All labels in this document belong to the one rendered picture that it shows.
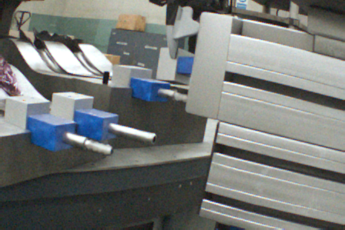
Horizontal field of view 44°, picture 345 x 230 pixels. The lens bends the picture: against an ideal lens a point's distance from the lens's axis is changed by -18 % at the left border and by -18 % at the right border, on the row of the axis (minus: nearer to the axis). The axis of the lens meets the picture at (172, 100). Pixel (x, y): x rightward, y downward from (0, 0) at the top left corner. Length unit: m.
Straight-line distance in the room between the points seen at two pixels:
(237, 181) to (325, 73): 0.12
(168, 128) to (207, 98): 0.39
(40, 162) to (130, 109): 0.27
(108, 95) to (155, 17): 7.87
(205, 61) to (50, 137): 0.16
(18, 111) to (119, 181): 0.22
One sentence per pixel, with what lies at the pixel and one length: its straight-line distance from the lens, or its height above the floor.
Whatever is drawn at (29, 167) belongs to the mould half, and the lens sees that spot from 0.49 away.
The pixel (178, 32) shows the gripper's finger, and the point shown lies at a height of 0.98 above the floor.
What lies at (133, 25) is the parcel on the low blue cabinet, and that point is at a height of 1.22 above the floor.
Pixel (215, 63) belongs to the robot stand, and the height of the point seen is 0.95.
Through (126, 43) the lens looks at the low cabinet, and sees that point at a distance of 8.17.
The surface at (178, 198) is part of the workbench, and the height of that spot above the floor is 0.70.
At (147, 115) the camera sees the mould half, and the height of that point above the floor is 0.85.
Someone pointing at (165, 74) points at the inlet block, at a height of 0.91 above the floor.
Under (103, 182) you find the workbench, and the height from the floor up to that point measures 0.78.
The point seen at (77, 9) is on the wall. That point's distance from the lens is 9.80.
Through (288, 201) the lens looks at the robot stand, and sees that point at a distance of 0.40.
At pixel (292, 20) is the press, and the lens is 4.70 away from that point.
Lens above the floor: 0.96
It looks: 6 degrees down
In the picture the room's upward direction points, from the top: 10 degrees clockwise
